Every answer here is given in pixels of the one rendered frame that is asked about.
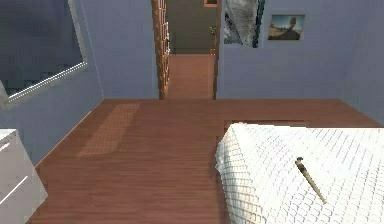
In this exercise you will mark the brown wooden room door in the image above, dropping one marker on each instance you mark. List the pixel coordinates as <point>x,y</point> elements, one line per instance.
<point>161,46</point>

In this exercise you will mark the green house plant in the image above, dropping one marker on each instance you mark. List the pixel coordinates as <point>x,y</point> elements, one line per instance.
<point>212,36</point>

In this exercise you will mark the white quilted bed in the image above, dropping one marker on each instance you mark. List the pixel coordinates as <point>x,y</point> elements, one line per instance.
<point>283,173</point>

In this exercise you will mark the small framed landscape picture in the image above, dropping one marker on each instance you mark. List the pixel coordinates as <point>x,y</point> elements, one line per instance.
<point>286,27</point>

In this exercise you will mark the thin olive brown stick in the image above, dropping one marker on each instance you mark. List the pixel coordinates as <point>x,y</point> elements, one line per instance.
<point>310,180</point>

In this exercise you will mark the white framed window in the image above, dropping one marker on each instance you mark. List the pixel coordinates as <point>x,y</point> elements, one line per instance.
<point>36,43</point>

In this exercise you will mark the white chest of drawers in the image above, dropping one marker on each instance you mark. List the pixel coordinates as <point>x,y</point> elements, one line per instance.
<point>13,180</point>

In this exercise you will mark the grey white wall picture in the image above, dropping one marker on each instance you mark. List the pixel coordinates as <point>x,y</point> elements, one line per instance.
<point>241,21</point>

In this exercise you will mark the orange framed wall picture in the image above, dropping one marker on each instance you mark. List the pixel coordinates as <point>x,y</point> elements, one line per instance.
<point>210,2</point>

